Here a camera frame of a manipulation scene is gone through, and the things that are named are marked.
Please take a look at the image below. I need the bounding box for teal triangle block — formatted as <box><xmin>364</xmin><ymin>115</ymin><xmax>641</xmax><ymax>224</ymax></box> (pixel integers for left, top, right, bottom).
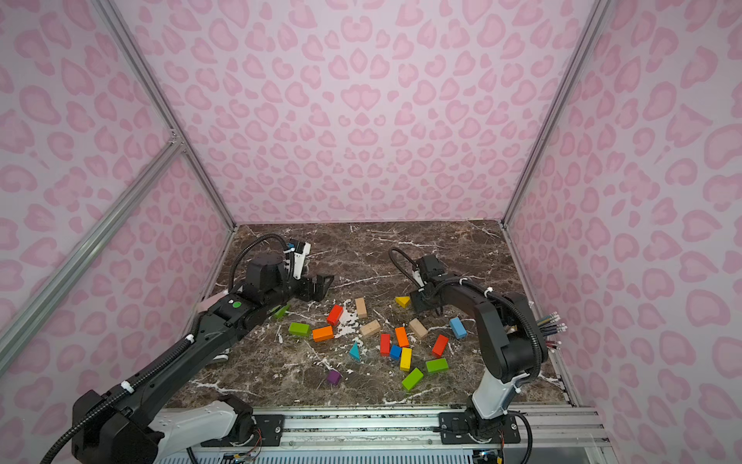
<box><xmin>349</xmin><ymin>343</ymin><xmax>361</xmax><ymax>362</ymax></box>

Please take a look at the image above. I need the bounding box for orange block centre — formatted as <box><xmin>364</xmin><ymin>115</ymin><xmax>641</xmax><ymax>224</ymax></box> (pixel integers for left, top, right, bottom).
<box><xmin>395</xmin><ymin>327</ymin><xmax>410</xmax><ymax>348</ymax></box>

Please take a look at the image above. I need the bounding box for red block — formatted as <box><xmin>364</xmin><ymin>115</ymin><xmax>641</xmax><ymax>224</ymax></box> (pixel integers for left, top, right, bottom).
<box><xmin>327</xmin><ymin>305</ymin><xmax>345</xmax><ymax>327</ymax></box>
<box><xmin>431</xmin><ymin>334</ymin><xmax>449</xmax><ymax>359</ymax></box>
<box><xmin>380</xmin><ymin>334</ymin><xmax>391</xmax><ymax>357</ymax></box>

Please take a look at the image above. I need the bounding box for pink pencil case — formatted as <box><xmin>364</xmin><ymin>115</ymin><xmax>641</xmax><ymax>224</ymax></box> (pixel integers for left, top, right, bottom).
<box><xmin>196</xmin><ymin>290</ymin><xmax>228</xmax><ymax>312</ymax></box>

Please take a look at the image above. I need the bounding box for bundle of pencils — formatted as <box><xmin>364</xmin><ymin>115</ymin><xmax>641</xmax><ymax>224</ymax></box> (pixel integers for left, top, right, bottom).
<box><xmin>536</xmin><ymin>312</ymin><xmax>568</xmax><ymax>352</ymax></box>

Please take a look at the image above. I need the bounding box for green block left tilted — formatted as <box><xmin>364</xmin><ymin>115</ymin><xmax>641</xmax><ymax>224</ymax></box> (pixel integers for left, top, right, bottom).
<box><xmin>272</xmin><ymin>305</ymin><xmax>291</xmax><ymax>321</ymax></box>

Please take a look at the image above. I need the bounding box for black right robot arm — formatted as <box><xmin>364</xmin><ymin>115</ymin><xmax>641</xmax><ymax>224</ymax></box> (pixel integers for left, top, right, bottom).
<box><xmin>388</xmin><ymin>247</ymin><xmax>549</xmax><ymax>443</ymax></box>

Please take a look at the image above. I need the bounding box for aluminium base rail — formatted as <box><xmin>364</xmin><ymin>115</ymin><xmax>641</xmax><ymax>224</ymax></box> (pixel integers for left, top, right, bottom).
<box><xmin>150</xmin><ymin>405</ymin><xmax>616</xmax><ymax>464</ymax></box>

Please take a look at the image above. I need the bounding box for light blue block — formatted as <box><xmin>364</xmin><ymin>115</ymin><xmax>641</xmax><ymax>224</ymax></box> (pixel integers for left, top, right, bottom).
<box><xmin>449</xmin><ymin>317</ymin><xmax>468</xmax><ymax>339</ymax></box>

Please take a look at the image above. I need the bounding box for blue cube block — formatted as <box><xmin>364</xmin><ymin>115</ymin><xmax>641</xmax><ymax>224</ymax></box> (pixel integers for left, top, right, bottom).
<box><xmin>390</xmin><ymin>345</ymin><xmax>402</xmax><ymax>361</ymax></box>

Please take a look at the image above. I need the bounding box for green block right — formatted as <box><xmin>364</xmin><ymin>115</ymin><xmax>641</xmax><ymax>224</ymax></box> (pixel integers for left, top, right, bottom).
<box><xmin>425</xmin><ymin>358</ymin><xmax>449</xmax><ymax>374</ymax></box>

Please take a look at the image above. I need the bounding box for yellow triangle block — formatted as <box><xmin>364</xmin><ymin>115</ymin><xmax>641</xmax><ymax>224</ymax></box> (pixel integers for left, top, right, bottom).
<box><xmin>395</xmin><ymin>296</ymin><xmax>412</xmax><ymax>309</ymax></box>

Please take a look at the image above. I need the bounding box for green block lower left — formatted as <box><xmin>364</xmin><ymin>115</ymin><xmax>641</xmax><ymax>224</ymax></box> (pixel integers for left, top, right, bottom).
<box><xmin>289</xmin><ymin>323</ymin><xmax>312</xmax><ymax>338</ymax></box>

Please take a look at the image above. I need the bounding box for natural wood block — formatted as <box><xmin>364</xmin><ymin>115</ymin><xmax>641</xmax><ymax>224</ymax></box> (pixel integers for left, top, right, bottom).
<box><xmin>355</xmin><ymin>298</ymin><xmax>368</xmax><ymax>319</ymax></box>
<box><xmin>409</xmin><ymin>319</ymin><xmax>428</xmax><ymax>339</ymax></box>
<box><xmin>361</xmin><ymin>320</ymin><xmax>382</xmax><ymax>338</ymax></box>

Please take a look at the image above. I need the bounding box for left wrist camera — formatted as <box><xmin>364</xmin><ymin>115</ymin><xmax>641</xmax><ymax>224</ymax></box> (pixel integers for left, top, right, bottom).
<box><xmin>289</xmin><ymin>239</ymin><xmax>311</xmax><ymax>280</ymax></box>

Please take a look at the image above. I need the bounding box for yellow block centre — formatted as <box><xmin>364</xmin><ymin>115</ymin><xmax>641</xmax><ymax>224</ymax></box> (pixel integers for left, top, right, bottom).
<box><xmin>399</xmin><ymin>347</ymin><xmax>413</xmax><ymax>372</ymax></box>

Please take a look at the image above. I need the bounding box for green block bottom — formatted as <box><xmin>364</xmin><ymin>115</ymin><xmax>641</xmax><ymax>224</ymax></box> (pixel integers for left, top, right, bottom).
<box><xmin>402</xmin><ymin>368</ymin><xmax>424</xmax><ymax>392</ymax></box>

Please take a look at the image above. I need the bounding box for orange block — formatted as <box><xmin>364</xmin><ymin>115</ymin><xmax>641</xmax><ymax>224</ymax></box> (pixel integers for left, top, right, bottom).
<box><xmin>312</xmin><ymin>326</ymin><xmax>334</xmax><ymax>343</ymax></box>
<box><xmin>395</xmin><ymin>327</ymin><xmax>410</xmax><ymax>348</ymax></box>

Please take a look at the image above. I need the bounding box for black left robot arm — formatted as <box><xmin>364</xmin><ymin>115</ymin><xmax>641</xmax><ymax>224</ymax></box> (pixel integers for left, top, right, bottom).
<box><xmin>42</xmin><ymin>233</ymin><xmax>334</xmax><ymax>463</ymax></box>

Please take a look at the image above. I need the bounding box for orange block left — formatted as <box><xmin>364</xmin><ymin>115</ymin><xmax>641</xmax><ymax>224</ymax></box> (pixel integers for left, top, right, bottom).
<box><xmin>312</xmin><ymin>326</ymin><xmax>334</xmax><ymax>343</ymax></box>

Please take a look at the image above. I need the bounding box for purple cube block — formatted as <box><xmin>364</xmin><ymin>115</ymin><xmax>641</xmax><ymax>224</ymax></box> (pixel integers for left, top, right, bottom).
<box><xmin>327</xmin><ymin>370</ymin><xmax>342</xmax><ymax>386</ymax></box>

